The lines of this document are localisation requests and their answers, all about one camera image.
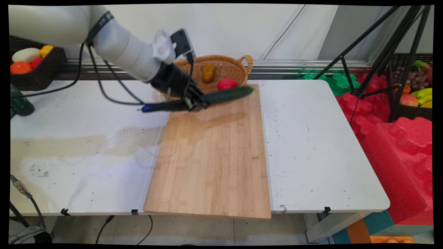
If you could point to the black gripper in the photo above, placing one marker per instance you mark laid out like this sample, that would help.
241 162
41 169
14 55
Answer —
174 81

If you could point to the dark green cucumber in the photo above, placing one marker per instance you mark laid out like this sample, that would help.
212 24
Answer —
228 95

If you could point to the brown potato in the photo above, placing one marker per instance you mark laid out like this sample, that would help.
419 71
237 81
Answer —
208 72

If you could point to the red tomato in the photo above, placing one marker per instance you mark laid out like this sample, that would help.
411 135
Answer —
226 84

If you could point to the oval wicker basket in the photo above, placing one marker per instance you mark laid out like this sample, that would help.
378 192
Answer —
225 69

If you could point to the wooden cutting board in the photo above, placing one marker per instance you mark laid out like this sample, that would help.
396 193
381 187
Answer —
211 162

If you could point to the green foam mat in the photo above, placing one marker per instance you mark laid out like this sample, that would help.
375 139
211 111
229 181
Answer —
341 84

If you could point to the dark woven basket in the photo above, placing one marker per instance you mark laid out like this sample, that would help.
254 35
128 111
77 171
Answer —
45 74

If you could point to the yellow orange toy fruit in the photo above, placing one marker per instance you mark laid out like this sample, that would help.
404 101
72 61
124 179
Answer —
46 50

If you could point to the red toy fruit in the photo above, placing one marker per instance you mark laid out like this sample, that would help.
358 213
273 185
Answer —
36 62

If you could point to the dark green clamp base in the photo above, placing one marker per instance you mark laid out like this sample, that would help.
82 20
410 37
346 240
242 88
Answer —
20 102

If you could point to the pale yellow toy fruit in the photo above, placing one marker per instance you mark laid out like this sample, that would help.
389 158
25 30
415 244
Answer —
26 55

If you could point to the white table leg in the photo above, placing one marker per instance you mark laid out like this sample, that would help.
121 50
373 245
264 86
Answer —
332 226

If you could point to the black tripod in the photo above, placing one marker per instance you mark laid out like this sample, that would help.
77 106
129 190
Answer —
391 52

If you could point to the red foam mats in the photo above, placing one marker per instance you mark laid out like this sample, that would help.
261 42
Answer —
398 155

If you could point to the small orange fruit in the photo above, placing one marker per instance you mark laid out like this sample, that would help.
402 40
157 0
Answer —
405 88

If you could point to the red yellow peach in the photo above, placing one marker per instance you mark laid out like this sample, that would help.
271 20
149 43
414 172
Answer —
409 100

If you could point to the grey equipment under table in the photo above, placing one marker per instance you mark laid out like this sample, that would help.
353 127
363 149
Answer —
29 236

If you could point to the black plastic fruit crate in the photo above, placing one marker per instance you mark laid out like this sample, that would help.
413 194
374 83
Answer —
412 112

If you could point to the teal orange foam mat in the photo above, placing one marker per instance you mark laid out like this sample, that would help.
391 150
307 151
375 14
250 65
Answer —
373 230

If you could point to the purple grapes bunch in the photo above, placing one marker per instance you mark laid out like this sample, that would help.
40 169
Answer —
417 79

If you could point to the yellow bananas bunch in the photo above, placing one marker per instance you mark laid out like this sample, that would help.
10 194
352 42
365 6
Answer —
425 95

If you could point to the red green mango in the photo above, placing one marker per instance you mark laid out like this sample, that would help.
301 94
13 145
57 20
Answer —
423 65

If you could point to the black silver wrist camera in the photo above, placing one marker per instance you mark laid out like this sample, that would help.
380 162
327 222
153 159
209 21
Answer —
183 43

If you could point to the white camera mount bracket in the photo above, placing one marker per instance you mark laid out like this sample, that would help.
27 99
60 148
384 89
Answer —
162 46

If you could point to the aluminium wall rail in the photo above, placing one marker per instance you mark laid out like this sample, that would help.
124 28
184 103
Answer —
294 64

